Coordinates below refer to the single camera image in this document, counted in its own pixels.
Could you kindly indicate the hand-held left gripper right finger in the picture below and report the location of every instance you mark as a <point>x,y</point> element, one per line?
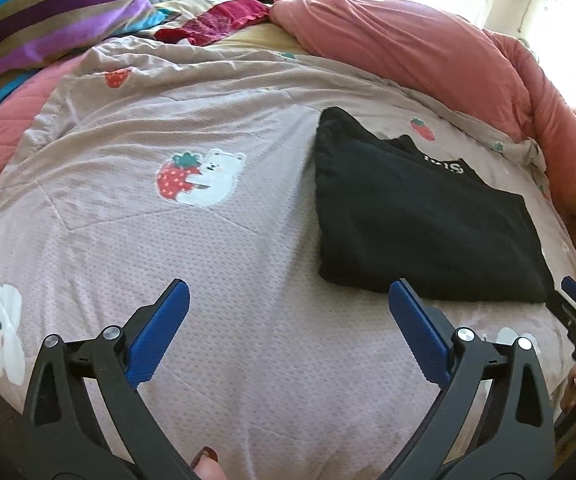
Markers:
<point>418,335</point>

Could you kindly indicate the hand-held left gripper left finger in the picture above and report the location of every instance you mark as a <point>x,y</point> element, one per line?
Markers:
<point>160,335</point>

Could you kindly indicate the black sweater with orange cuffs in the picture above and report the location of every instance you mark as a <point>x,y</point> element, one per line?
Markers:
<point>418,220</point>

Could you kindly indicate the person's right hand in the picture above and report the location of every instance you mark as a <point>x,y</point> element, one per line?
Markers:
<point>570,390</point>

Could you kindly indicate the person's left hand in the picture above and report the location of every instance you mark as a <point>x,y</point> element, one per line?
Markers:
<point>210,465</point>

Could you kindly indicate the strawberry printed blanket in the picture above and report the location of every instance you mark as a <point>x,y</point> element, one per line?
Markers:
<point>217,260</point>

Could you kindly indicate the pink duvet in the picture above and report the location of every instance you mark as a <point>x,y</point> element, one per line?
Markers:
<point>418,45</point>

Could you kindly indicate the pale yellow sheet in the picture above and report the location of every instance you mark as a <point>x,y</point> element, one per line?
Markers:
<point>253,37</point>

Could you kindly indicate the red cloth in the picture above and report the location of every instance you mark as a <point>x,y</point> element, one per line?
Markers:
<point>217,17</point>

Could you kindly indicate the striped pillow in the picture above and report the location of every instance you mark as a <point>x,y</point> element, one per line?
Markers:
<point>52,20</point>

